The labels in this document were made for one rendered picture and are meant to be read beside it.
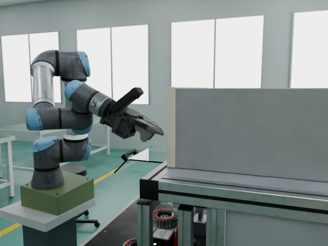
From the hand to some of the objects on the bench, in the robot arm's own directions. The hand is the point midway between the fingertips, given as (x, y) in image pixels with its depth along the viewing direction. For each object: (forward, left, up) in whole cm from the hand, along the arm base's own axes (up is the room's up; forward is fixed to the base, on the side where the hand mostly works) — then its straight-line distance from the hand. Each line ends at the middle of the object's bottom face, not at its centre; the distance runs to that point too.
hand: (160, 130), depth 88 cm
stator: (-6, +17, -42) cm, 46 cm away
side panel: (+40, -22, -40) cm, 61 cm away
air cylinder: (+8, +19, -42) cm, 47 cm away
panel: (+21, +8, -41) cm, 47 cm away
